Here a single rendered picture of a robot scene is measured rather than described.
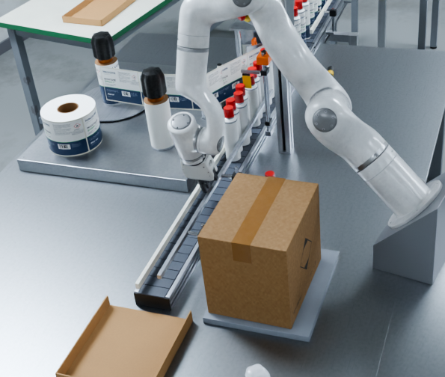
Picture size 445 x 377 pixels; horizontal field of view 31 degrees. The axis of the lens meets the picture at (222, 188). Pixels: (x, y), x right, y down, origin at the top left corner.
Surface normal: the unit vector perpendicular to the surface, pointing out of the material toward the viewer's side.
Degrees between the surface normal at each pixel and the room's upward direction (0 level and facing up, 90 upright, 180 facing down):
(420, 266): 90
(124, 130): 0
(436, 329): 0
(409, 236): 90
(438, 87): 0
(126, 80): 90
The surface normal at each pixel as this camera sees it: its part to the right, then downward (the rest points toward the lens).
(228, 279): -0.36, 0.57
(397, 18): -0.10, -0.82
